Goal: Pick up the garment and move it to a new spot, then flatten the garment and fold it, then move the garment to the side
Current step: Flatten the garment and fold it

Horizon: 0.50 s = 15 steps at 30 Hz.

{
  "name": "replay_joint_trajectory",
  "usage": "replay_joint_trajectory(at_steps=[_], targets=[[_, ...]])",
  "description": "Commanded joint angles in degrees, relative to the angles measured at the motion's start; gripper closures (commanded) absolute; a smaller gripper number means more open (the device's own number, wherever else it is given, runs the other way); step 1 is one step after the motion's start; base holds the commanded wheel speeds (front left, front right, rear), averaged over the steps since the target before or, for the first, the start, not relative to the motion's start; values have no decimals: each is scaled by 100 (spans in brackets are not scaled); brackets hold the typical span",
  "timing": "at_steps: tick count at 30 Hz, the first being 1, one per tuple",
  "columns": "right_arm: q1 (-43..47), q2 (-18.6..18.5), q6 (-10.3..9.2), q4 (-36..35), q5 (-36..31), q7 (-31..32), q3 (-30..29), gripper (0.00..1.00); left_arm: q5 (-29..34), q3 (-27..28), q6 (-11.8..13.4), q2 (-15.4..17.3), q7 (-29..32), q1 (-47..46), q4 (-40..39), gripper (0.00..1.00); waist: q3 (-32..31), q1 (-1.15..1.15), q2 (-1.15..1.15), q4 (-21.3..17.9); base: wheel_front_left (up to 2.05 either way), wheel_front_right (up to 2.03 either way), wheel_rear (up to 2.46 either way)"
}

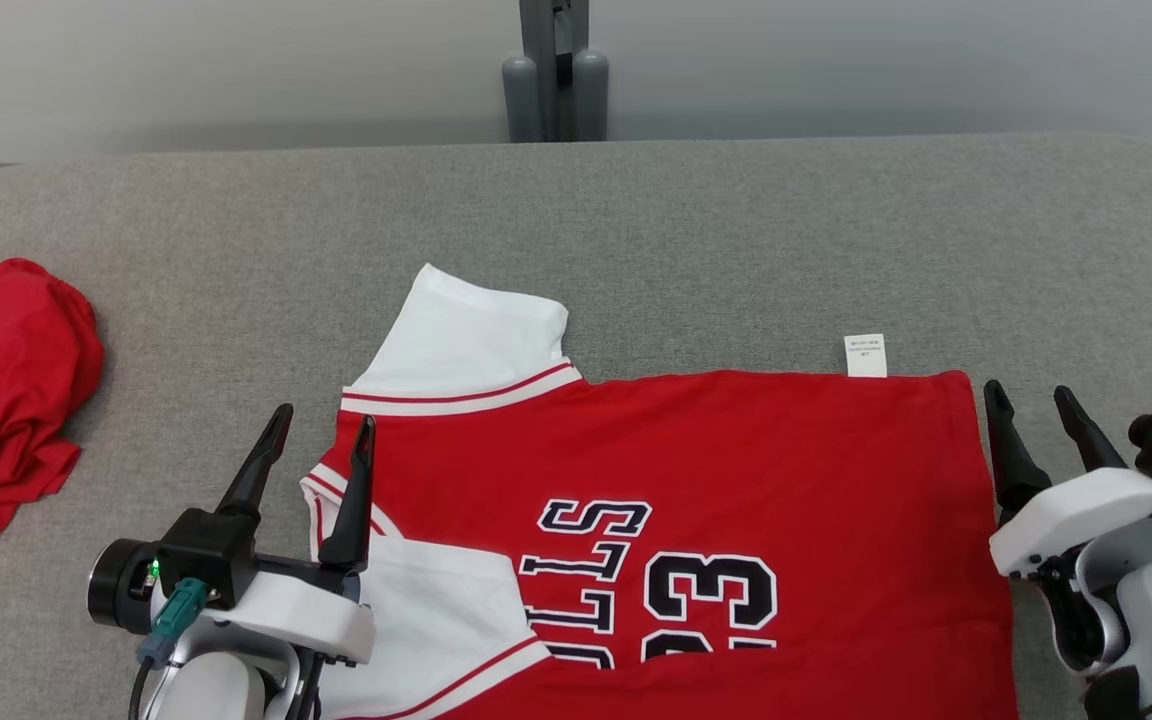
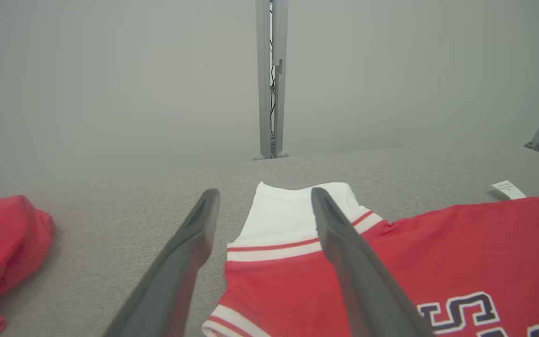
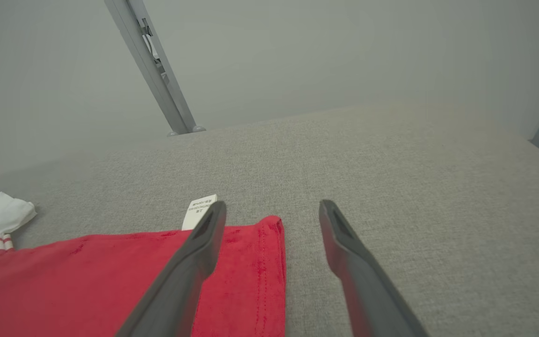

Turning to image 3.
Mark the red white jersey shirt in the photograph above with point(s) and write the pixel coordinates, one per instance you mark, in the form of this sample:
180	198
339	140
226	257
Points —
87	285

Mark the grey metal partition post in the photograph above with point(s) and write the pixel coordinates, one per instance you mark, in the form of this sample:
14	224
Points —
157	75

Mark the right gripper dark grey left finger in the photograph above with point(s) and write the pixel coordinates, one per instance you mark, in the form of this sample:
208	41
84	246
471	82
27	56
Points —
180	285

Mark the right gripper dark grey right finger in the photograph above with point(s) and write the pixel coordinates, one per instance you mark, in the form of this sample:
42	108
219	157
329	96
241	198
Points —
363	290

